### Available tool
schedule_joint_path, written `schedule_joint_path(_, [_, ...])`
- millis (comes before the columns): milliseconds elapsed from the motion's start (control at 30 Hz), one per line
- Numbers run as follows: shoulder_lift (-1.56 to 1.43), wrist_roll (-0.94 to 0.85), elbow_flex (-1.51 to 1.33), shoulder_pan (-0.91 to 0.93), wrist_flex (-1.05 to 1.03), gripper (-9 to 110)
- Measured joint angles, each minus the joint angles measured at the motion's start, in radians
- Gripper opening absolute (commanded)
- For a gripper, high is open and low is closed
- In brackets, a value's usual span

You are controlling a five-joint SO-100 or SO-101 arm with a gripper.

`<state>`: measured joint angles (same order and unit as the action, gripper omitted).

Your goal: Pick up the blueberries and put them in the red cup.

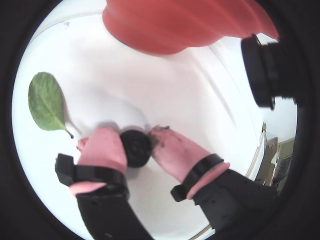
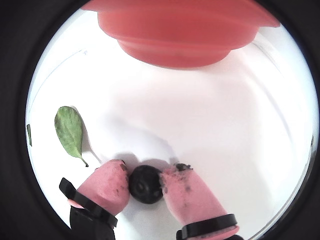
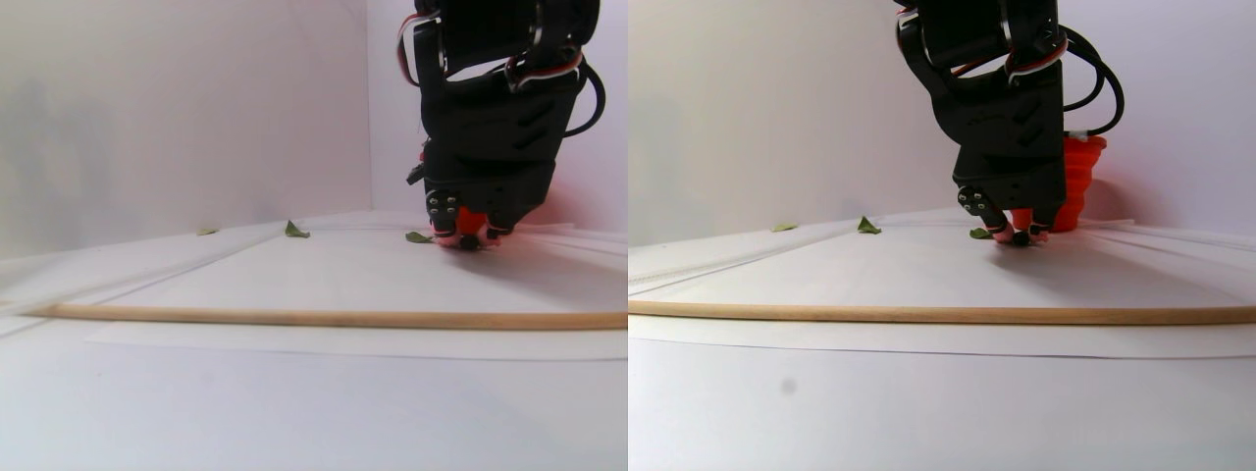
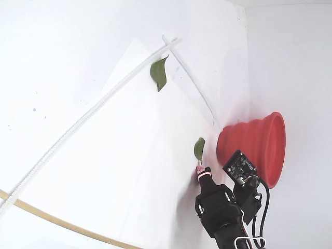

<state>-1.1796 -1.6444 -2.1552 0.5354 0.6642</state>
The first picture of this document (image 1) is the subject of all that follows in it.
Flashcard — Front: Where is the pink-covered gripper finger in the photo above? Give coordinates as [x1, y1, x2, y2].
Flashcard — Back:
[149, 125, 279, 229]
[54, 126, 153, 240]

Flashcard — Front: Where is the dark blueberry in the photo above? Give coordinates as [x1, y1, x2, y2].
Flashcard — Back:
[119, 129, 153, 169]

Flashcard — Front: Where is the red collapsible silicone cup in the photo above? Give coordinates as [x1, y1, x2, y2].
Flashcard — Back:
[101, 0, 280, 56]

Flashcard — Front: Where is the small green leaf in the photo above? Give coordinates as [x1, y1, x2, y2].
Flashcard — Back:
[27, 71, 75, 139]

